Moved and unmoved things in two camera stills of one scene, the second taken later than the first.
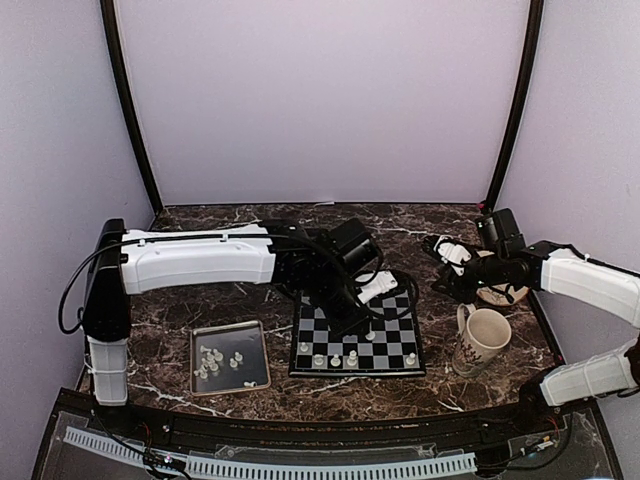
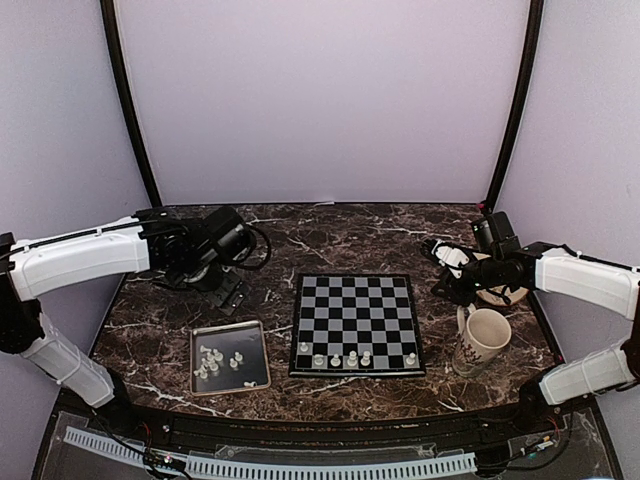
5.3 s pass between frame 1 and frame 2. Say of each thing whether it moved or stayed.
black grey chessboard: stayed
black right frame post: stayed
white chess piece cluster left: stayed
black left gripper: moved
